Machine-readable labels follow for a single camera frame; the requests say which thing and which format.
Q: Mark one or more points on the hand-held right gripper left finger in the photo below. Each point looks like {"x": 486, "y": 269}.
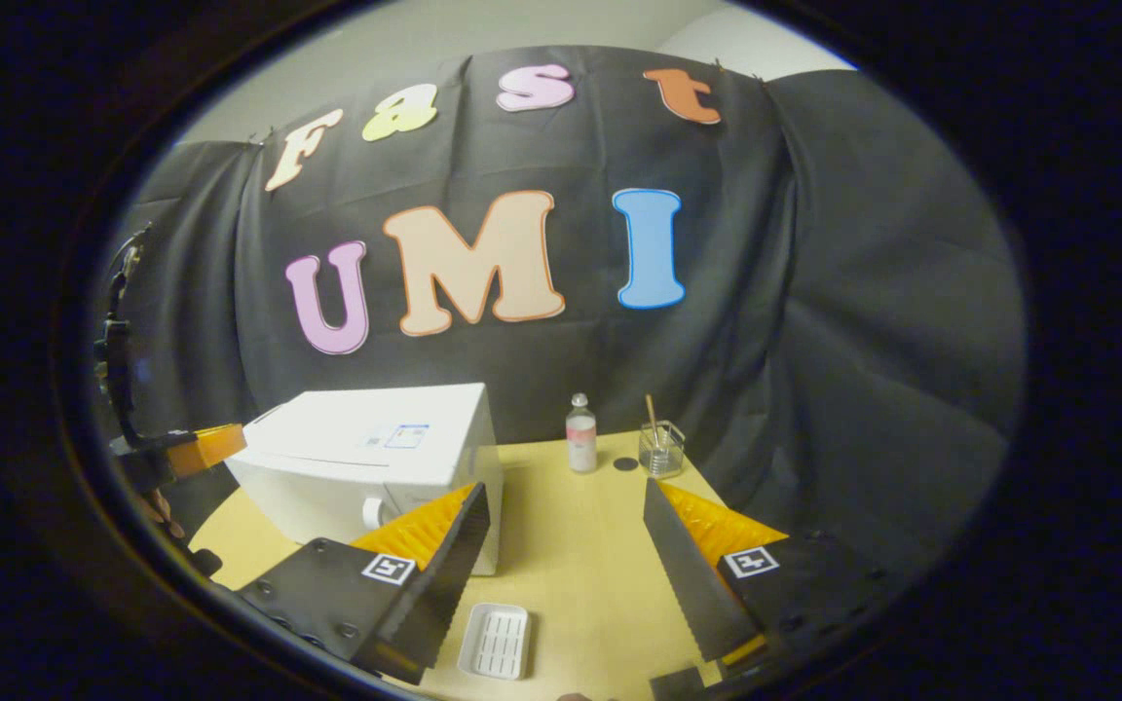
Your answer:
{"x": 454, "y": 565}

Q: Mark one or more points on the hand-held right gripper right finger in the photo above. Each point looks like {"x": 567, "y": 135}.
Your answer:
{"x": 683, "y": 574}

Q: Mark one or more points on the black backdrop cloth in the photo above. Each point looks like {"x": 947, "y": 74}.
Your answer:
{"x": 814, "y": 292}

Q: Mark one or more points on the white rectangular tray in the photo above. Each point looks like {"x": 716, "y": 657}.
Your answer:
{"x": 495, "y": 641}

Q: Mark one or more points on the small bottle with pink label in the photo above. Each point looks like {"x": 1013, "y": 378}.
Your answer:
{"x": 581, "y": 443}

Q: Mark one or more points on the black tripod stand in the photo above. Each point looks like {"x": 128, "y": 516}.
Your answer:
{"x": 118, "y": 370}

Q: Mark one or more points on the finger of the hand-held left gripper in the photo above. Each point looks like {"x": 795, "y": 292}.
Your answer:
{"x": 205, "y": 448}

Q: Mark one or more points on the white microwave oven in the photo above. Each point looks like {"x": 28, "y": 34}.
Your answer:
{"x": 366, "y": 438}

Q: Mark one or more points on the wooden stick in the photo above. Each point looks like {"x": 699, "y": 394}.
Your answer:
{"x": 652, "y": 414}

